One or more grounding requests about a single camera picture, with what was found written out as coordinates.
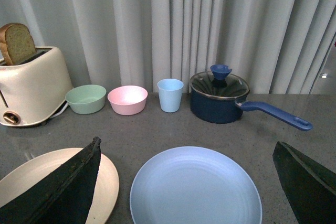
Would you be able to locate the cream toaster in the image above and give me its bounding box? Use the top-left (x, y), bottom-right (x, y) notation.
top-left (1, 47), bottom-right (73, 127)

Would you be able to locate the grey curtain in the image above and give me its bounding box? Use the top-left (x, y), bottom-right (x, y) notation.
top-left (1, 0), bottom-right (335, 94)

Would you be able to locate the light blue cup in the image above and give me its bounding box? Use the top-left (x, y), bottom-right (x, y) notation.
top-left (157, 79), bottom-right (184, 113)

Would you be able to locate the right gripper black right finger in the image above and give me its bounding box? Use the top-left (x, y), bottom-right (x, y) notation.
top-left (272, 142), bottom-right (335, 223)

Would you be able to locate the cream plate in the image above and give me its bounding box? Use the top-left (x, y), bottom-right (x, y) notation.
top-left (1, 148), bottom-right (119, 223)

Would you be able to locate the white power cable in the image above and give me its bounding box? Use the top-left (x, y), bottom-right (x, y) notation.
top-left (49, 102), bottom-right (70, 119)

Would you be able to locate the light blue plate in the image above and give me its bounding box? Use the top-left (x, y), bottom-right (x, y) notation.
top-left (130, 146), bottom-right (263, 223)

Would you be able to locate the bread slice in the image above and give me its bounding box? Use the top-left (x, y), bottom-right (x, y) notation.
top-left (1, 23), bottom-right (37, 66)

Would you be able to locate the green bowl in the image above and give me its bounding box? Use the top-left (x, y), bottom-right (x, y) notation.
top-left (65, 84), bottom-right (107, 115)

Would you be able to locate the pink bowl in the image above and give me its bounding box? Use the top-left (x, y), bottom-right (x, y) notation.
top-left (107, 86), bottom-right (148, 115)

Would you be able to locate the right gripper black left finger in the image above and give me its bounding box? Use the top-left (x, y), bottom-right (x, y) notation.
top-left (1, 137), bottom-right (101, 223)

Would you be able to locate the dark blue saucepan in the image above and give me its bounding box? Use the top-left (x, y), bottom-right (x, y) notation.
top-left (191, 88), bottom-right (313, 131)

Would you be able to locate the glass pot lid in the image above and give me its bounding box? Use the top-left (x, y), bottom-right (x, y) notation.
top-left (190, 65), bottom-right (250, 100)

